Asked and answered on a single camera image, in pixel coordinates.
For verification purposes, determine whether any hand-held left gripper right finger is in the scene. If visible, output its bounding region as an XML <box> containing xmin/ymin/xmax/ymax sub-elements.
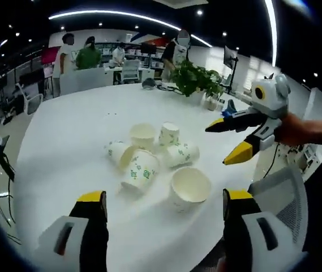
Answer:
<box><xmin>222</xmin><ymin>188</ymin><xmax>308</xmax><ymax>272</ymax></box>

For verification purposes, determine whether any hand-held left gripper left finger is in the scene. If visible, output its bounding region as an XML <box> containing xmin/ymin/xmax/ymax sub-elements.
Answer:
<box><xmin>32</xmin><ymin>190</ymin><xmax>110</xmax><ymax>272</ymax></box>

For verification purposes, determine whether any white paper cup green print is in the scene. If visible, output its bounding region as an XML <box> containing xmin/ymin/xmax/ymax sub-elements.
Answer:
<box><xmin>170</xmin><ymin>166</ymin><xmax>212</xmax><ymax>214</ymax></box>

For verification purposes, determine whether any pile of paper cups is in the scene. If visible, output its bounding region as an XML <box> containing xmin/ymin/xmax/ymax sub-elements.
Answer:
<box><xmin>103</xmin><ymin>121</ymin><xmax>200</xmax><ymax>197</ymax></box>

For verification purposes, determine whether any person's left hand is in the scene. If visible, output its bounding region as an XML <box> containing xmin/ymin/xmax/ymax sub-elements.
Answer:
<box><xmin>216</xmin><ymin>249</ymin><xmax>227</xmax><ymax>272</ymax></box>

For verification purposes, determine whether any person's right hand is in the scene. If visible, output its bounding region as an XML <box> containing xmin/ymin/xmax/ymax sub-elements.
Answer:
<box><xmin>274</xmin><ymin>112</ymin><xmax>320</xmax><ymax>147</ymax></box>

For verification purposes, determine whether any blue and white box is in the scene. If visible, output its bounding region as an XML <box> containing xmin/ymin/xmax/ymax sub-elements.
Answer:
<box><xmin>221</xmin><ymin>99</ymin><xmax>238</xmax><ymax>119</ymax></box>

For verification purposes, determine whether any small glass jar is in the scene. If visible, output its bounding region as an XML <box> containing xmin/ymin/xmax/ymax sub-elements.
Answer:
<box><xmin>204</xmin><ymin>95</ymin><xmax>217</xmax><ymax>111</ymax></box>

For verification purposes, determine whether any black monitor on stand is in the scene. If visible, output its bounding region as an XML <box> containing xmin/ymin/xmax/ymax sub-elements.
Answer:
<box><xmin>224</xmin><ymin>46</ymin><xmax>240</xmax><ymax>94</ymax></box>

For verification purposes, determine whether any grey mesh office chair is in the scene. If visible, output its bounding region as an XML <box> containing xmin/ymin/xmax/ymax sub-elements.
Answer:
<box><xmin>247</xmin><ymin>166</ymin><xmax>311</xmax><ymax>254</ymax></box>

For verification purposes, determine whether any green potted plant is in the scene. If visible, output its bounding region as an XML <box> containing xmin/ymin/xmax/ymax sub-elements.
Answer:
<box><xmin>169</xmin><ymin>59</ymin><xmax>224</xmax><ymax>103</ymax></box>

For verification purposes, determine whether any wide ceiling light strip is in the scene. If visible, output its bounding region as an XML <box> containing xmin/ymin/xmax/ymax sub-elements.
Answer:
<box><xmin>264</xmin><ymin>0</ymin><xmax>280</xmax><ymax>66</ymax></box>

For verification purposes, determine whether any grey round device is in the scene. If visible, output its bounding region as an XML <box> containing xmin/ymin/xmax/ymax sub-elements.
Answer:
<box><xmin>141</xmin><ymin>78</ymin><xmax>157</xmax><ymax>90</ymax></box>

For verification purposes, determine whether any white table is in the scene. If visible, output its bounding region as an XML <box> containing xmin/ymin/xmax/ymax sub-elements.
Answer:
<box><xmin>12</xmin><ymin>81</ymin><xmax>263</xmax><ymax>272</ymax></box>

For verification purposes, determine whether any white mesh office chair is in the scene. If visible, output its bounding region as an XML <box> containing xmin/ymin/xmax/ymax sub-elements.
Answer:
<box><xmin>122</xmin><ymin>58</ymin><xmax>141</xmax><ymax>82</ymax></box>

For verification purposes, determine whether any white storage shelf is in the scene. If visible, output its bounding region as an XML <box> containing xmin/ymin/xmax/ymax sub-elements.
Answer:
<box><xmin>96</xmin><ymin>41</ymin><xmax>175</xmax><ymax>69</ymax></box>

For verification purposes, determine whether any curved ceiling light strip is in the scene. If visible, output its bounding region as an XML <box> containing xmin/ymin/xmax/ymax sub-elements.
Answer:
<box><xmin>49</xmin><ymin>10</ymin><xmax>182</xmax><ymax>31</ymax></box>

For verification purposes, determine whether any pink display screen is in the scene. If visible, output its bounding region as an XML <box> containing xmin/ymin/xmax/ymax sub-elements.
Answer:
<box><xmin>40</xmin><ymin>46</ymin><xmax>59</xmax><ymax>65</ymax></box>

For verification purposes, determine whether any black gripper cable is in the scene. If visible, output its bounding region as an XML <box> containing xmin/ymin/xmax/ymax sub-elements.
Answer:
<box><xmin>262</xmin><ymin>141</ymin><xmax>281</xmax><ymax>180</ymax></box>

